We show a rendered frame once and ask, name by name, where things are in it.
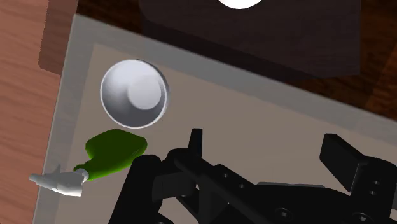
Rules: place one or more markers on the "white round bowl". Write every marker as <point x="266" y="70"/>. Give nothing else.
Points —
<point x="130" y="96"/>

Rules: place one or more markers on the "green spray bottle white nozzle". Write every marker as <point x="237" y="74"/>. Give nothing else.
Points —
<point x="111" y="152"/>

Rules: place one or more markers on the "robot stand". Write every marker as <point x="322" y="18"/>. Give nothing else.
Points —
<point x="279" y="40"/>

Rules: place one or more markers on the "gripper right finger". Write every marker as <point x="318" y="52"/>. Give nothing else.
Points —
<point x="369" y="176"/>

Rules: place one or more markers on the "grey table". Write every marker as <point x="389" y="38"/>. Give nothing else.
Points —
<point x="248" y="124"/>

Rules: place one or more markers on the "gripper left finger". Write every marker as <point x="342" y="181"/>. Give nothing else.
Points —
<point x="198" y="173"/>

